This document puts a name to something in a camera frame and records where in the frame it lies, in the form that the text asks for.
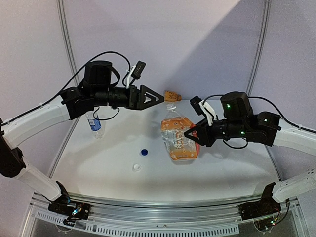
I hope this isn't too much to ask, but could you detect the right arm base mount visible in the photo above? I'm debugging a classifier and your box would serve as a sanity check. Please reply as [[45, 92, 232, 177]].
[[238, 197, 290, 232]]

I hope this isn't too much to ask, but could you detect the clear bottle blue label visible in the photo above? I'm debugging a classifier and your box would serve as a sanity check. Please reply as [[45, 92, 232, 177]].
[[85, 111, 104, 139]]

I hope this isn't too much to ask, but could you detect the blue bottle cap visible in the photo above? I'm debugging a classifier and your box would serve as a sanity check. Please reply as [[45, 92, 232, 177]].
[[140, 149, 149, 156]]

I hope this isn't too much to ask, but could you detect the right aluminium corner post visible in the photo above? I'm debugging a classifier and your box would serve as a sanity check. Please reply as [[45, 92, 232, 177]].
[[246, 0, 272, 95]]

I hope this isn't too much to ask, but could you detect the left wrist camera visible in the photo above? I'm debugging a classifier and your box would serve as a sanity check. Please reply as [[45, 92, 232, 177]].
[[122, 61, 146, 88]]

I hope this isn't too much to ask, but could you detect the small brown bottle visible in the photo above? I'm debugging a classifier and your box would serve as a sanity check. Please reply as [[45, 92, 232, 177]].
[[164, 90, 182, 102]]

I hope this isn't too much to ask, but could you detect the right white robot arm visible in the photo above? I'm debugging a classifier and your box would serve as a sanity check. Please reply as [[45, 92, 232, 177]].
[[184, 91, 316, 215]]

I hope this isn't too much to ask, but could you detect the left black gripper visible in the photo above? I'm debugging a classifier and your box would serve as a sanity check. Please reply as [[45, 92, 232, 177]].
[[92, 83, 164, 109]]

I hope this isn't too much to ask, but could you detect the aluminium corner post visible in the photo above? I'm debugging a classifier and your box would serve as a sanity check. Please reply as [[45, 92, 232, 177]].
[[56, 0, 77, 74], [246, 0, 272, 95]]

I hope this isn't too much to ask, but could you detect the aluminium front rail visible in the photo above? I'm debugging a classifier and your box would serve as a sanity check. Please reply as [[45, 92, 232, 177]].
[[22, 193, 309, 237]]

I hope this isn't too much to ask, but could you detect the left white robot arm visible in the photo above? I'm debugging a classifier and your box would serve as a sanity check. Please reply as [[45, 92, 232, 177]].
[[0, 56, 164, 214]]

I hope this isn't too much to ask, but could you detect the left aluminium corner post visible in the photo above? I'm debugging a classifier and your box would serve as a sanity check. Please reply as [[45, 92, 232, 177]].
[[56, 0, 77, 74]]

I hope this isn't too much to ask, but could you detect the crushed orange label bottle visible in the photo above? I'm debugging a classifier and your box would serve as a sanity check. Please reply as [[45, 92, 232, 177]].
[[160, 103, 200, 162]]

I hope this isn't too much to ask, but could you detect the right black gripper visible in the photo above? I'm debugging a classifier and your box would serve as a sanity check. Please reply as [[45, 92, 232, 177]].
[[183, 118, 246, 148]]

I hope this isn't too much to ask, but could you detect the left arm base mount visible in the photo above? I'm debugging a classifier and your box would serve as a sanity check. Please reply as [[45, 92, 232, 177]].
[[48, 195, 91, 226]]

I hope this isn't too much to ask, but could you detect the white bottle cap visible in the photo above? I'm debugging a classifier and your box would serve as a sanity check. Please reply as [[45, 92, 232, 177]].
[[132, 163, 142, 172]]

